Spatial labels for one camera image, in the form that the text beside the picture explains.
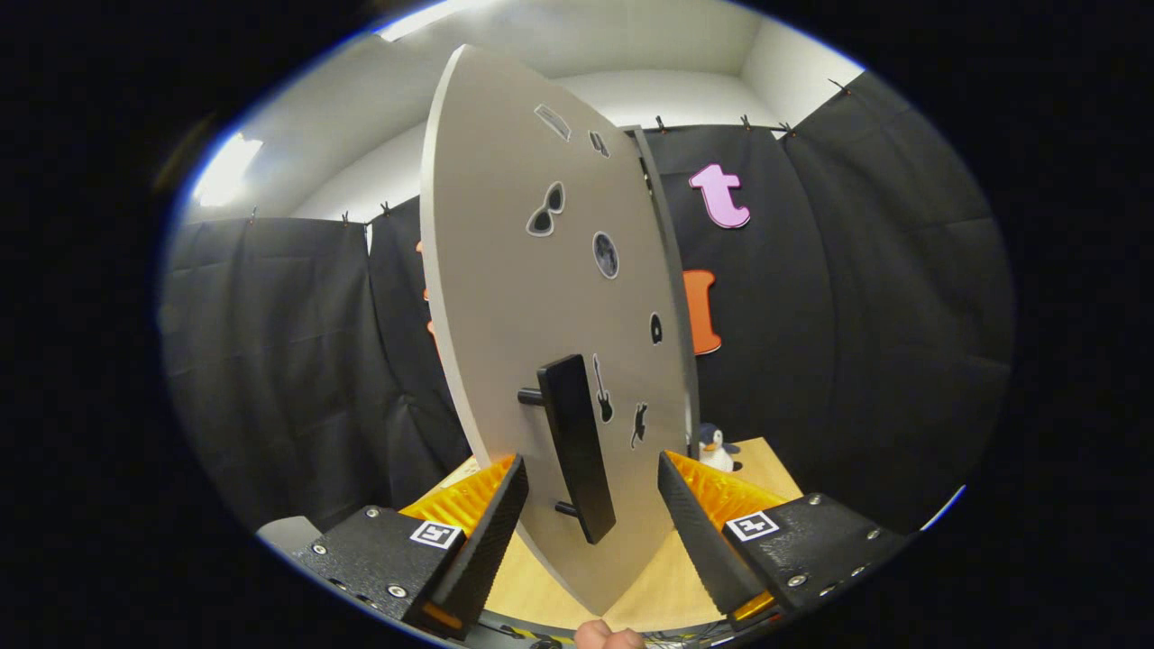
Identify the dark grey shoe cabinet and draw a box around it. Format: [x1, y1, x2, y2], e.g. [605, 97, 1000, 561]
[627, 126, 702, 452]

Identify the black door handle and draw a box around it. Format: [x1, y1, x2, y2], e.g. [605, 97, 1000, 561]
[517, 354, 618, 545]

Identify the penguin plush toy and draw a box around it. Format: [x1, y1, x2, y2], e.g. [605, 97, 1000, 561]
[697, 422, 742, 475]

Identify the narrow ceiling light strip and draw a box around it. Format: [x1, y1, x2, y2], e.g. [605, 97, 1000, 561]
[191, 133, 265, 209]

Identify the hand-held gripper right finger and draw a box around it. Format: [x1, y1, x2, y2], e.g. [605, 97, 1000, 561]
[656, 451, 911, 632]

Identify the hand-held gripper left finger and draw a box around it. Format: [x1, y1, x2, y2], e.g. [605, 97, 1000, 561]
[293, 453, 530, 643]

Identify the beige shoe cabinet door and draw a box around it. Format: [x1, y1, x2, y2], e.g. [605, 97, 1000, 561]
[419, 43, 688, 617]

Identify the wide ceiling light panel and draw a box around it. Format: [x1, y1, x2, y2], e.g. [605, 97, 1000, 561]
[372, 0, 492, 42]

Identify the black backdrop cloth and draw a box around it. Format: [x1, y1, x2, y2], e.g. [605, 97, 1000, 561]
[160, 70, 1015, 542]

